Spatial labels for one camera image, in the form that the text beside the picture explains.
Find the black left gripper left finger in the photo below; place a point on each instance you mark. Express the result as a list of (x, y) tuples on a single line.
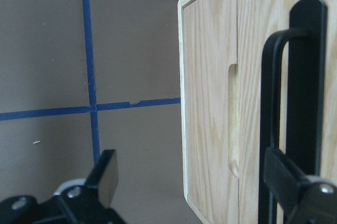
[(103, 179)]

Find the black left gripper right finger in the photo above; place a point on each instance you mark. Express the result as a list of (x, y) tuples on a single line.
[(284, 179)]

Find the black metal drawer handle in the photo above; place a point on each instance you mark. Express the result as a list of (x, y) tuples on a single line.
[(306, 40)]

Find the light wooden drawer cabinet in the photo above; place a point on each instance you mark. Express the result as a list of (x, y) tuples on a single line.
[(256, 21)]

